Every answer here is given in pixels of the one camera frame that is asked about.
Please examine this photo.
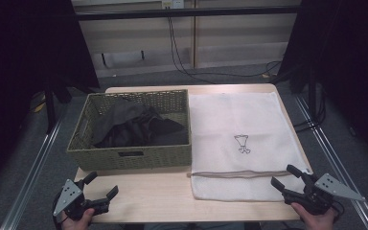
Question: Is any yellow tape piece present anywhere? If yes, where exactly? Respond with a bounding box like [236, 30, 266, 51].
[33, 101, 48, 113]

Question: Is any green woven basket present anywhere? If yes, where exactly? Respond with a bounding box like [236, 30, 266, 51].
[66, 89, 194, 172]

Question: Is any aluminium floor rail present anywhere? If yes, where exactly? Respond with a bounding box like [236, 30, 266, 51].
[293, 95, 368, 230]
[0, 104, 69, 230]

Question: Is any person's right hand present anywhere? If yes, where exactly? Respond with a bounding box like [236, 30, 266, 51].
[290, 201, 338, 230]

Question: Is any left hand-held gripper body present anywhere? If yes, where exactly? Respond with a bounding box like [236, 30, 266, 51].
[52, 177, 111, 222]

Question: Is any dark grey garment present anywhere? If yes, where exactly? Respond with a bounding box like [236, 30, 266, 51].
[92, 97, 156, 149]

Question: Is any black curtain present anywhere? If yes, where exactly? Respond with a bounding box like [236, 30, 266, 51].
[279, 0, 368, 167]
[0, 0, 101, 193]

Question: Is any white mesh laundry bag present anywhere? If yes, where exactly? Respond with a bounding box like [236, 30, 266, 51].
[187, 91, 312, 203]

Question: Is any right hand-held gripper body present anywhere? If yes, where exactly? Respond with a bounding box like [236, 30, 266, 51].
[282, 172, 366, 216]

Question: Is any black garment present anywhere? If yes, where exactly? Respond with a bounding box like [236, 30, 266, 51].
[133, 106, 190, 148]

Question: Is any person's left hand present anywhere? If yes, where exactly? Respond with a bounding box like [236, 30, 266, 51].
[60, 207, 96, 230]

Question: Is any black horizontal bar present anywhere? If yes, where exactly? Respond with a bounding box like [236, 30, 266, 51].
[75, 5, 301, 22]

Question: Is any black floor cable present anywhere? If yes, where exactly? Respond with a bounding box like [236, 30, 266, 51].
[292, 92, 328, 134]

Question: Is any black stand leg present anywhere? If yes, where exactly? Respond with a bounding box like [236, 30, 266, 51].
[308, 70, 319, 120]
[43, 85, 58, 134]

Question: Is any black wall cable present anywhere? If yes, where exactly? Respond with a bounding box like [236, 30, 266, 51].
[171, 16, 284, 80]
[167, 16, 219, 85]

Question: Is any wall power outlet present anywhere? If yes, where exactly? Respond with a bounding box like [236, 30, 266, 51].
[161, 0, 185, 10]

